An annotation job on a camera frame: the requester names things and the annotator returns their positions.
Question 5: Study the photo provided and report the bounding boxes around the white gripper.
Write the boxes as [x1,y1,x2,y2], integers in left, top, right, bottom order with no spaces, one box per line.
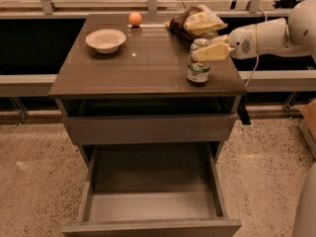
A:
[192,18,287,62]

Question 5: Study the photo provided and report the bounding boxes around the green 7up can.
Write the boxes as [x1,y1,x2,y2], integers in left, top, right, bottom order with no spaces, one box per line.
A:
[188,39,210,85]

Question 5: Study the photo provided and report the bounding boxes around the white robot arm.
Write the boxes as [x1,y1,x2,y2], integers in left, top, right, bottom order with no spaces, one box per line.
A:
[192,0,316,237]

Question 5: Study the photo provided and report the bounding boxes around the grey drawer cabinet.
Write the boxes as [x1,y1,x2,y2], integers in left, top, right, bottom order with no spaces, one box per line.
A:
[47,13,249,237]

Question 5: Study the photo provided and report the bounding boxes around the closed top drawer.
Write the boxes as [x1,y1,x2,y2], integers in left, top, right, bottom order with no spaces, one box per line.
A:
[63,115,237,145]

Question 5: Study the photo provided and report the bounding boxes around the open middle drawer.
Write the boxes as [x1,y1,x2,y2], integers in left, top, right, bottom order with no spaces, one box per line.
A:
[62,142,241,237]

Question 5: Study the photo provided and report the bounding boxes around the yellow brown chip bag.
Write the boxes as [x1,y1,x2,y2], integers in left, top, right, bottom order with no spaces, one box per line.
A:
[164,5,227,40]

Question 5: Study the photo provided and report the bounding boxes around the orange fruit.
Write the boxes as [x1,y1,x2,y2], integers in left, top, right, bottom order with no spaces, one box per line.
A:
[128,13,142,27]

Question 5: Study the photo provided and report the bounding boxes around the white bowl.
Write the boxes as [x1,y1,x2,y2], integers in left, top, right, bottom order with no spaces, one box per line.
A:
[85,29,126,54]

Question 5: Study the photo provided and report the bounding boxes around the wooden box at right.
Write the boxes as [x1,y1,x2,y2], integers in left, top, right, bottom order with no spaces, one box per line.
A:
[299,99,316,158]

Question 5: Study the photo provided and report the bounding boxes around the white cable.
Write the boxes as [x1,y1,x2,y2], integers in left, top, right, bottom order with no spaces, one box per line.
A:
[244,7,268,87]

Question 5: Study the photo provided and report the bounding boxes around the metal railing frame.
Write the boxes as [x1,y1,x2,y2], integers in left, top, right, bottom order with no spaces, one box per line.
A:
[0,0,316,97]

